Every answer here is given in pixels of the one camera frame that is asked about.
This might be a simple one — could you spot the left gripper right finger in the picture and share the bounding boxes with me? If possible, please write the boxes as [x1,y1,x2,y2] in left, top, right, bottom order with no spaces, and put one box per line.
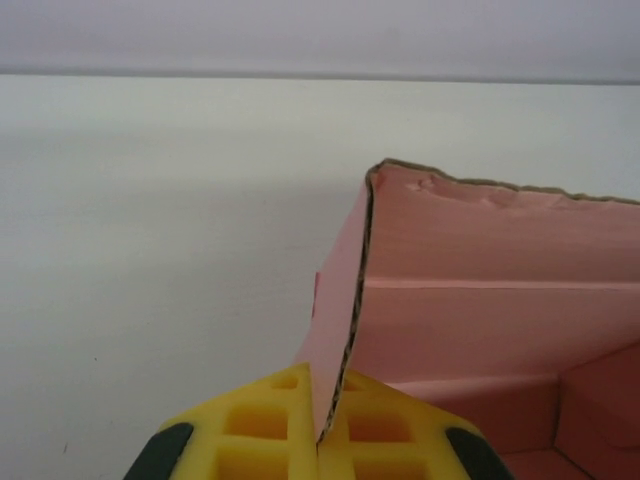
[317,372,509,480]

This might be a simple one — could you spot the pink cardboard box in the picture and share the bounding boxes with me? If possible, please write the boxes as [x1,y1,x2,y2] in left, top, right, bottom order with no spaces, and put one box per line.
[292,158,640,480]

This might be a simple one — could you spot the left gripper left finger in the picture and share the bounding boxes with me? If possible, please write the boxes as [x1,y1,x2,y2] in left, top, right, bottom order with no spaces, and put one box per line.
[122,362,320,480]

